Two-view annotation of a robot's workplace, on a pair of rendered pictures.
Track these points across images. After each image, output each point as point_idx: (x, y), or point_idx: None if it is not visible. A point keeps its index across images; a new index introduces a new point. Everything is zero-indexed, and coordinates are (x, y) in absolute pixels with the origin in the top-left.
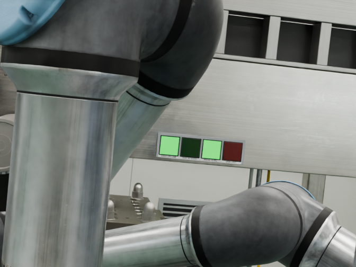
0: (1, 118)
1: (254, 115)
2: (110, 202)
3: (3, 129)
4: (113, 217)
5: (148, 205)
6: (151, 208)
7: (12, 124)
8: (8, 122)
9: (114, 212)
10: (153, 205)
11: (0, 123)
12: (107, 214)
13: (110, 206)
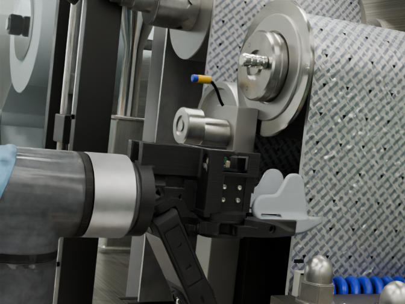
0: (219, 82)
1: None
2: (314, 262)
3: (223, 101)
4: (316, 300)
5: (385, 287)
6: (386, 298)
7: (227, 90)
8: (223, 87)
9: (317, 287)
10: (400, 291)
11: (220, 90)
12: (301, 289)
13: (310, 271)
